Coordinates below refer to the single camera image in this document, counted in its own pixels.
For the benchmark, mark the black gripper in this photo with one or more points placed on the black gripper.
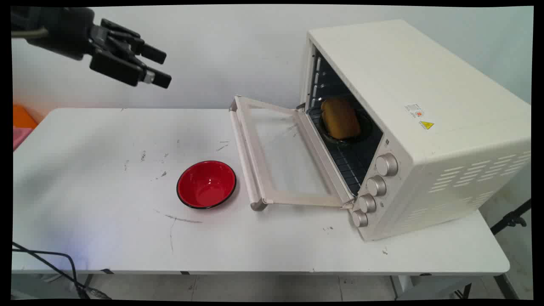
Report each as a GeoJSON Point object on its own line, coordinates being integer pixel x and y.
{"type": "Point", "coordinates": [59, 29]}

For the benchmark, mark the orange box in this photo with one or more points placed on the orange box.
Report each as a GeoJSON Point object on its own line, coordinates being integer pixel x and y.
{"type": "Point", "coordinates": [22, 117]}

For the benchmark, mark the pink box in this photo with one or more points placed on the pink box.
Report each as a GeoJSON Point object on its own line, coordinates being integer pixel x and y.
{"type": "Point", "coordinates": [20, 137]}

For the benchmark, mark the red bowl black rim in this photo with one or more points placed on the red bowl black rim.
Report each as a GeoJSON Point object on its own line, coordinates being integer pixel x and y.
{"type": "Point", "coordinates": [206, 185]}

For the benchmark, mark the glass oven door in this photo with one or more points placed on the glass oven door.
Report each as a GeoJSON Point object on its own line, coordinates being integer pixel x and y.
{"type": "Point", "coordinates": [293, 165]}

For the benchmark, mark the golden brown bread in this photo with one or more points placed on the golden brown bread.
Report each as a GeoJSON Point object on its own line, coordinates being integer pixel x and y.
{"type": "Point", "coordinates": [341, 119]}

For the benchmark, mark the black dish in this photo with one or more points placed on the black dish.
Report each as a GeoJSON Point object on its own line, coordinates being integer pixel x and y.
{"type": "Point", "coordinates": [364, 127]}

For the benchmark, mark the silver oven knob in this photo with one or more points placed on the silver oven knob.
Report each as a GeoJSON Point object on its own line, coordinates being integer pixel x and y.
{"type": "Point", "coordinates": [376, 185]}
{"type": "Point", "coordinates": [359, 218]}
{"type": "Point", "coordinates": [386, 165]}
{"type": "Point", "coordinates": [367, 203]}

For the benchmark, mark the cream toaster oven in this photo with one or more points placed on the cream toaster oven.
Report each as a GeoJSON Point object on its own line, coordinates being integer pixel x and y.
{"type": "Point", "coordinates": [425, 106]}

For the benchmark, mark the black tripod stand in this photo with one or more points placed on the black tripod stand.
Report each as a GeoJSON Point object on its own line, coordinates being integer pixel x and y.
{"type": "Point", "coordinates": [512, 219]}

